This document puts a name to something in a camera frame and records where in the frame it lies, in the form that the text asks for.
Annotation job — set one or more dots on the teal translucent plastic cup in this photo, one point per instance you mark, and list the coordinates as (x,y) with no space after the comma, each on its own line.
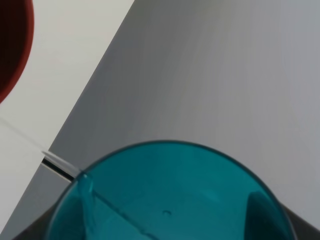
(168,190)

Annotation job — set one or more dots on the red plastic cup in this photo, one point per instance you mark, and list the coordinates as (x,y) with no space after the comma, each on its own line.
(17,21)

